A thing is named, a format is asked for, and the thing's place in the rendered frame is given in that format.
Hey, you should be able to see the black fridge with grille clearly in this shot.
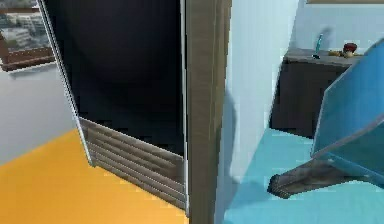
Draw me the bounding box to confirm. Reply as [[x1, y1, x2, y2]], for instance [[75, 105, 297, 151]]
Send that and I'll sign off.
[[37, 0, 190, 214]]

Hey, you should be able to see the framed wall picture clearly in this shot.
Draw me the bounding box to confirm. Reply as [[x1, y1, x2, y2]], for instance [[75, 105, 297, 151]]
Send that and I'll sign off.
[[305, 0, 384, 5]]

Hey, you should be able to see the dark brown cabinet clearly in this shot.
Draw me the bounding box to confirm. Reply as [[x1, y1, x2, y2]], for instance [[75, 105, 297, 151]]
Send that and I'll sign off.
[[269, 47, 363, 139]]

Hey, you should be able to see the brown wooden room door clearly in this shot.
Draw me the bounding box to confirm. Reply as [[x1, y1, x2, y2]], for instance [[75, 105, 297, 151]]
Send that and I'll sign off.
[[184, 0, 233, 224]]

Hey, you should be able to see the teal bottle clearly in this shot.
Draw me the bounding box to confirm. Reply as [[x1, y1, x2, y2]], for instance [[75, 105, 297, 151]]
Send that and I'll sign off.
[[312, 33, 325, 60]]

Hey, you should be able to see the brown framed window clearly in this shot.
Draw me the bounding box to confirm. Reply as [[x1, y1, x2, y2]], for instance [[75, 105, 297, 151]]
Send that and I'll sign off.
[[0, 0, 56, 73]]

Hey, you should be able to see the blue armchair with wooden legs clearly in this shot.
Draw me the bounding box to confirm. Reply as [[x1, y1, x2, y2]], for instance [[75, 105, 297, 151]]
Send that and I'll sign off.
[[267, 38, 384, 200]]

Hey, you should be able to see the red and yellow toy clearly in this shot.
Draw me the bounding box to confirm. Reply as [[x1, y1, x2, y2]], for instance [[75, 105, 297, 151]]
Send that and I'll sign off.
[[328, 42, 362, 59]]

